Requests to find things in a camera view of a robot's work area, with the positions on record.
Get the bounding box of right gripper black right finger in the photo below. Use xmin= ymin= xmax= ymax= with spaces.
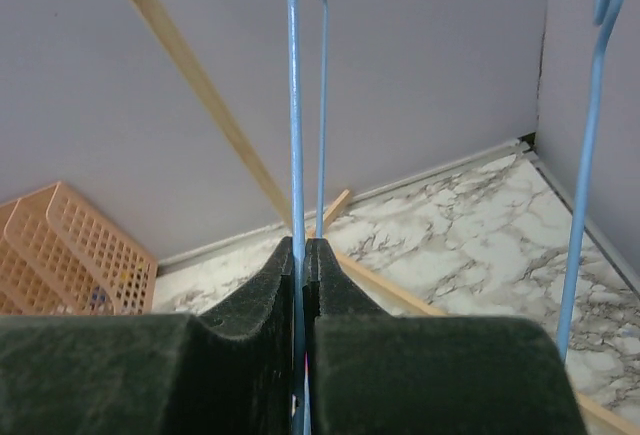
xmin=304 ymin=239 xmax=586 ymax=434

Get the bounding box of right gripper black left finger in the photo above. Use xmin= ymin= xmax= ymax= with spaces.
xmin=1 ymin=238 xmax=294 ymax=434

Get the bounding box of blue wire hanger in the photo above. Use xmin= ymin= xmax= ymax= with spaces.
xmin=287 ymin=0 xmax=329 ymax=434
xmin=556 ymin=0 xmax=624 ymax=359

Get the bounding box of orange plastic file organizer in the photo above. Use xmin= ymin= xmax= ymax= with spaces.
xmin=1 ymin=182 xmax=158 ymax=315

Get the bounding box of wooden clothes rack frame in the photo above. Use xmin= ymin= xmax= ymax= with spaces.
xmin=101 ymin=0 xmax=640 ymax=435

